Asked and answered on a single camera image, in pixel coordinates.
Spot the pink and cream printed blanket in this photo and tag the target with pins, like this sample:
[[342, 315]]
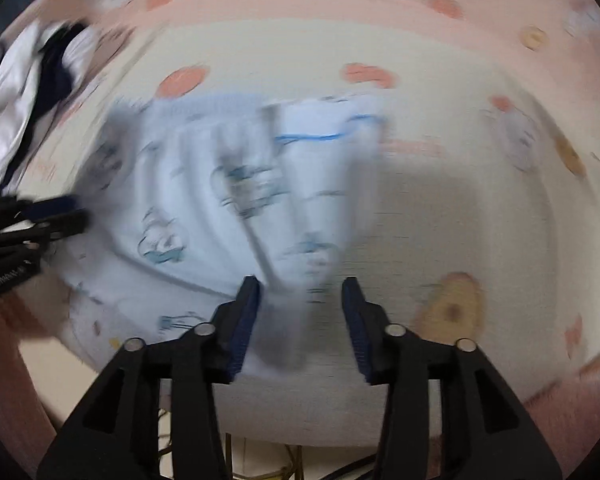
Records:
[[455, 185]]

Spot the light blue printed pants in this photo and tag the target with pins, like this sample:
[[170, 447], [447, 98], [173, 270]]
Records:
[[190, 200]]

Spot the white and navy garment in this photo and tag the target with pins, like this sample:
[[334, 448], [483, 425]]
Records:
[[10, 105]]

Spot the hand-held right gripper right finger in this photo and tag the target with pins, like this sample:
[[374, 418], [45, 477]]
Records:
[[355, 332]]

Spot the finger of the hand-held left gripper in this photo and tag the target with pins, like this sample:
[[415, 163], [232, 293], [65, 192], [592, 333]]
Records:
[[55, 206], [60, 225]]

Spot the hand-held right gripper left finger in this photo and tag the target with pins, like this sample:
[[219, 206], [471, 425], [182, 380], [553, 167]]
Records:
[[245, 332]]

